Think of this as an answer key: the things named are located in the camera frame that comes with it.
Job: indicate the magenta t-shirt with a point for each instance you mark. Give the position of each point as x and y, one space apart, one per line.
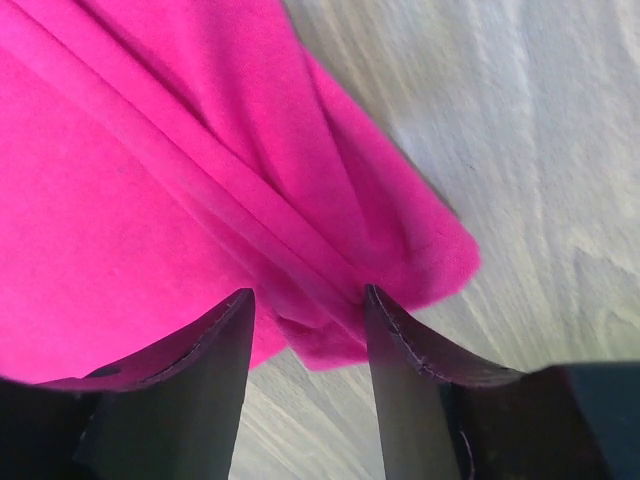
158 155

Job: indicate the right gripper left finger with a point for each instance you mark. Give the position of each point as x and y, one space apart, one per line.
185 425

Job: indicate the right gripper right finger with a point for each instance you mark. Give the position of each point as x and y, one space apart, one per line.
415 372

